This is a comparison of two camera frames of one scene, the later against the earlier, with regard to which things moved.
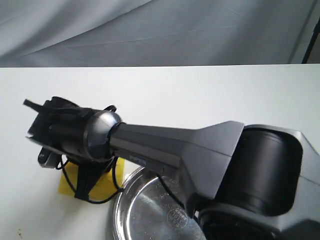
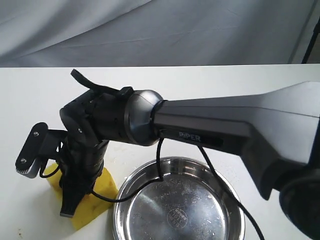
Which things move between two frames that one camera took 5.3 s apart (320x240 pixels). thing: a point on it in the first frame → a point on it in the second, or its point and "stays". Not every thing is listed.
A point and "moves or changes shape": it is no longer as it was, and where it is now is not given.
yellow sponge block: x=110 y=183 moves or changes shape
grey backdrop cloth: x=93 y=33 stays
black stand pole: x=315 y=32 stays
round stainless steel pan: x=147 y=209 stays
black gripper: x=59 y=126 → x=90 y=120
